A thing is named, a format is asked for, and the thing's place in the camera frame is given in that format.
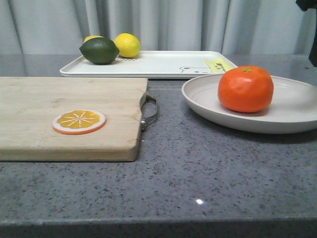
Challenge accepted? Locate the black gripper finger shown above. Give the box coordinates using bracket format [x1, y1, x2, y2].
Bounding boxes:
[309, 37, 317, 66]

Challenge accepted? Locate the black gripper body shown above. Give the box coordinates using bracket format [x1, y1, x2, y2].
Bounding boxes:
[296, 0, 317, 11]

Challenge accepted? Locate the beige round plate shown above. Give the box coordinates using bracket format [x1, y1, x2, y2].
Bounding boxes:
[182, 73, 317, 134]

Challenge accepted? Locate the orange mandarin fruit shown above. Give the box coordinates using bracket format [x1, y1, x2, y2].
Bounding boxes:
[218, 65, 274, 113]

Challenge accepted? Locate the white rectangular tray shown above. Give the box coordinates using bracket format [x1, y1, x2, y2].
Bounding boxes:
[60, 51, 236, 79]

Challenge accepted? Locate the yellow plastic fork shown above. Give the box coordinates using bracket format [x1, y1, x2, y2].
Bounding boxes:
[215, 58, 236, 72]

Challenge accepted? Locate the green lime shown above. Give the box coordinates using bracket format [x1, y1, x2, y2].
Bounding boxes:
[79, 37, 119, 64]

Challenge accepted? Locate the yellow lemon behind lime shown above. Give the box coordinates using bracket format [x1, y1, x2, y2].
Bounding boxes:
[84, 35, 102, 43]

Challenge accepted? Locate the orange slice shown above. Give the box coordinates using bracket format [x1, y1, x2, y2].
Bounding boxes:
[52, 109, 106, 135]

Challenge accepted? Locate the grey curtain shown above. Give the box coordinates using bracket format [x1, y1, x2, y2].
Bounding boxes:
[0, 0, 317, 55]

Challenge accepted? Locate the wooden cutting board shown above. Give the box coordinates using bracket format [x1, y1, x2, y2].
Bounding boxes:
[0, 77, 148, 162]

